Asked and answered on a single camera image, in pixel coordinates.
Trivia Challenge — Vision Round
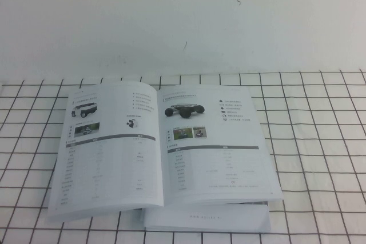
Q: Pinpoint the white product manual book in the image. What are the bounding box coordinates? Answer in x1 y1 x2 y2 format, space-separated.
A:
47 81 284 222

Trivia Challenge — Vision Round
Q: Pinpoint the closed white book with print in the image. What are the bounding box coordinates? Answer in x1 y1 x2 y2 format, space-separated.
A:
139 199 272 232

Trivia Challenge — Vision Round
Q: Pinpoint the white grid-pattern tablecloth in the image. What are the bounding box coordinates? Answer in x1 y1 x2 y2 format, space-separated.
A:
0 69 366 244

